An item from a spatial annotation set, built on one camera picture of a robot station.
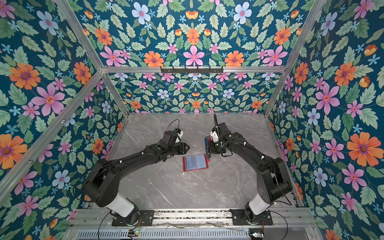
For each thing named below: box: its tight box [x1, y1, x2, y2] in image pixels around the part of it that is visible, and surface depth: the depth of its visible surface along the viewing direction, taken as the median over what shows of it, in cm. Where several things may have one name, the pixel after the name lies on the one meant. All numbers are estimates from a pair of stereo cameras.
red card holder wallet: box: [182, 153, 209, 172], surface depth 95 cm
